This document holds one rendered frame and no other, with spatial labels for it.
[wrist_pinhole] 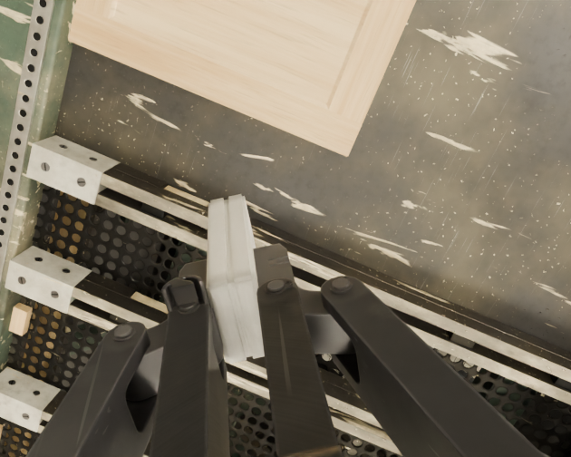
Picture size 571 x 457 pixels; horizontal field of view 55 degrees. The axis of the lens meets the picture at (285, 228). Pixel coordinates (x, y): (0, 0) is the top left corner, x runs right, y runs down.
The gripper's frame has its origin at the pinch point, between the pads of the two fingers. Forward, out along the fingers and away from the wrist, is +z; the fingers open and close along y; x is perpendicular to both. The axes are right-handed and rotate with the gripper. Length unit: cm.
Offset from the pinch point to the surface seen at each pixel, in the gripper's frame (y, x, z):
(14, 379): -56, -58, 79
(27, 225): -41, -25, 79
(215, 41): -1, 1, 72
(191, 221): -10, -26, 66
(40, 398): -51, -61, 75
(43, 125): -32, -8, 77
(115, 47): -16, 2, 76
